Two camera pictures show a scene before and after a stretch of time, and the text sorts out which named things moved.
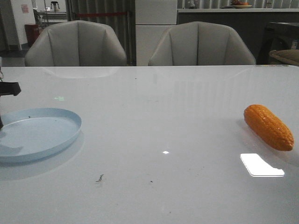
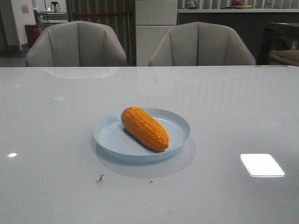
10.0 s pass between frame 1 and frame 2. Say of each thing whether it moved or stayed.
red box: stayed
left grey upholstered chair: stayed
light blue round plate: moved
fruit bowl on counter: stayed
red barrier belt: stayed
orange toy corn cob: moved
